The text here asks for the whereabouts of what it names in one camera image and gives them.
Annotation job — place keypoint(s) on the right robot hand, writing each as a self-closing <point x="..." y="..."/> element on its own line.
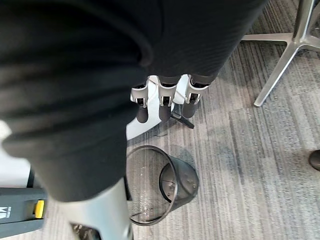
<point x="75" y="75"/>

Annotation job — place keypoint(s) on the grey trash can yellow lid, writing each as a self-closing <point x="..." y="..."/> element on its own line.
<point x="20" y="197"/>

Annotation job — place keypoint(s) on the small black transparent bin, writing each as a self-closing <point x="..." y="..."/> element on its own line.
<point x="180" y="195"/>

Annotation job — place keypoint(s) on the white armchair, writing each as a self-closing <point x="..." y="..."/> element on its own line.
<point x="136" y="128"/>

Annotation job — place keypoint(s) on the silver chair base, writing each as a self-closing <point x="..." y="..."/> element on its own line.
<point x="303" y="25"/>

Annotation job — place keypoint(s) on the person's foot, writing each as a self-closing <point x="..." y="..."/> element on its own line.
<point x="315" y="161"/>

